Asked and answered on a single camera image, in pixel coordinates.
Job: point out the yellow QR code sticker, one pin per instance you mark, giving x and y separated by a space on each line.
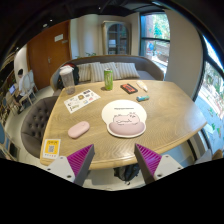
51 148

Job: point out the grey tufted chair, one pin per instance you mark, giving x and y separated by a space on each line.
34 125

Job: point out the teal small tube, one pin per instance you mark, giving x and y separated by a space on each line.
142 98

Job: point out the seated person in white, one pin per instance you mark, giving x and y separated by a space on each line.
24 85

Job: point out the striped cushion right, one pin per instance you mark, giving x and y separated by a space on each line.
127 70

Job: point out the white wrapped packet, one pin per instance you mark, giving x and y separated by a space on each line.
142 85

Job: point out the brown wooden door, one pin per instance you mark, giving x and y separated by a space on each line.
48 51

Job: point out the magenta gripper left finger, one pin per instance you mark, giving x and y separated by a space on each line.
73 168

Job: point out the laptop on far desk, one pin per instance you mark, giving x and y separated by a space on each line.
12 89

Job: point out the grey curved sofa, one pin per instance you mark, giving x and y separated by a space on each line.
146 69

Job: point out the pink computer mouse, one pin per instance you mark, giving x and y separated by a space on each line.
78 129

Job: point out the white sticker sheet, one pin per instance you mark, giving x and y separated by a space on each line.
80 100

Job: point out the striped cushion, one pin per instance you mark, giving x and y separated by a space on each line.
97 71
127 70
84 72

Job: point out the white pink cat mousepad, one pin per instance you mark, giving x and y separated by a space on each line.
124 118

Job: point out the black backpack on sofa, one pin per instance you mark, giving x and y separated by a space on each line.
74 74

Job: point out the green drink can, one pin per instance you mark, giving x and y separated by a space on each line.
108 79

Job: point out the striped cushion middle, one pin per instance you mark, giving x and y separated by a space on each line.
97 71

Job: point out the wooden framed glass cabinet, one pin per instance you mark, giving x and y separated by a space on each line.
116 38

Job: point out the clear plastic tumbler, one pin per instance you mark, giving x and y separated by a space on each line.
66 73

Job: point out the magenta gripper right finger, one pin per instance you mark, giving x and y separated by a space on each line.
153 165

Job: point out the striped cushion left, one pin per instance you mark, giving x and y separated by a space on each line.
84 72

